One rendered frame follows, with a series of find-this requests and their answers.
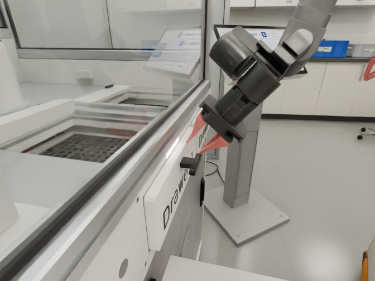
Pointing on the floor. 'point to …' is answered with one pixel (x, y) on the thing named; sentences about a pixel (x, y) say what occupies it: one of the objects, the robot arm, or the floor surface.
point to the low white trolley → (207, 272)
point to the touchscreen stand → (243, 191)
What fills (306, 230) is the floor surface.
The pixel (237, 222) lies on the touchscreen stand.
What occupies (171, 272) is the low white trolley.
